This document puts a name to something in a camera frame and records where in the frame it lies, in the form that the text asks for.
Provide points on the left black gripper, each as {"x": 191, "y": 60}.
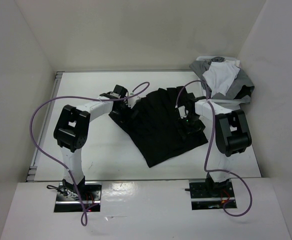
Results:
{"x": 124, "y": 117}

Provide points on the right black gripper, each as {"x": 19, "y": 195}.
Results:
{"x": 199, "y": 127}

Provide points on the black pleated skirt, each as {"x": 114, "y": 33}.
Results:
{"x": 153, "y": 127}

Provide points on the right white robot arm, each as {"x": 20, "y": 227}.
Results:
{"x": 230, "y": 135}

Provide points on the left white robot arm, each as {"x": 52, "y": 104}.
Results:
{"x": 72, "y": 128}

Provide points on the white laundry basket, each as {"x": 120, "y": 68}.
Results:
{"x": 226, "y": 101}

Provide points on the grey garment in basket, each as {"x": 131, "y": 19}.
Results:
{"x": 224, "y": 80}

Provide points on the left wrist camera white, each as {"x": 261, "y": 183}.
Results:
{"x": 131, "y": 102}

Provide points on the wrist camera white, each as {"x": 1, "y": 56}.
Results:
{"x": 181, "y": 111}
{"x": 131, "y": 102}

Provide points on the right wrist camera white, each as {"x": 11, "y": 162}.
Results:
{"x": 181, "y": 111}

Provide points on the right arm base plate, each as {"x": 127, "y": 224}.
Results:
{"x": 208, "y": 195}

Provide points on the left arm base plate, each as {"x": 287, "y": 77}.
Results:
{"x": 67, "y": 201}

